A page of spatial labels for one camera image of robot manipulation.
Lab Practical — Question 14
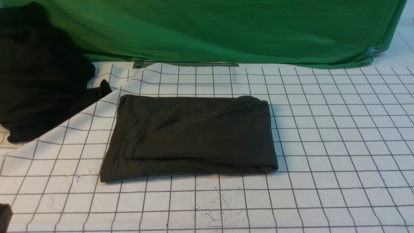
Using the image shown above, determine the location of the dark gray long-sleeve shirt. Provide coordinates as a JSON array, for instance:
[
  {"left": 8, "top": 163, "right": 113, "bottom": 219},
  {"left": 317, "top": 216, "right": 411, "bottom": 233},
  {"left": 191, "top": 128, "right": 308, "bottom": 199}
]
[{"left": 100, "top": 94, "right": 278, "bottom": 183}]

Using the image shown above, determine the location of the green backdrop cloth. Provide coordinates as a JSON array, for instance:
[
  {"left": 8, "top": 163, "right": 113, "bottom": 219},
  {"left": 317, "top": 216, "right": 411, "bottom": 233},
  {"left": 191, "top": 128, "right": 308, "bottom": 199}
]
[{"left": 1, "top": 0, "right": 406, "bottom": 69}]

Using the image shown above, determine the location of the white grid table mat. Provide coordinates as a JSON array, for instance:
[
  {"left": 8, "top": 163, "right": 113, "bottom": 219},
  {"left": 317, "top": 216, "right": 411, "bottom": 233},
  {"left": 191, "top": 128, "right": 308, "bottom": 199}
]
[{"left": 0, "top": 63, "right": 414, "bottom": 233}]

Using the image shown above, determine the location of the pile of black clothes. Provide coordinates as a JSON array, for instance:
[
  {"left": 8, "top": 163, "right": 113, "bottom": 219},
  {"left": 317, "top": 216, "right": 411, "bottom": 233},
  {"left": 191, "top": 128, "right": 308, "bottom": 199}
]
[{"left": 0, "top": 2, "right": 112, "bottom": 144}]

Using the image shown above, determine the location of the silver binder clip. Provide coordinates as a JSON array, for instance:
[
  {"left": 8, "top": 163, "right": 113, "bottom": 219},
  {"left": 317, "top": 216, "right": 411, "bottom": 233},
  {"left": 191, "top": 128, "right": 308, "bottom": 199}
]
[{"left": 366, "top": 46, "right": 382, "bottom": 59}]

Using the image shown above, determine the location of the black object at corner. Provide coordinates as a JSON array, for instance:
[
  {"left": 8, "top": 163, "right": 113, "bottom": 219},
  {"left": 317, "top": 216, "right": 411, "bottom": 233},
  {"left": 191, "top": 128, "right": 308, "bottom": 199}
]
[{"left": 0, "top": 203, "right": 13, "bottom": 233}]

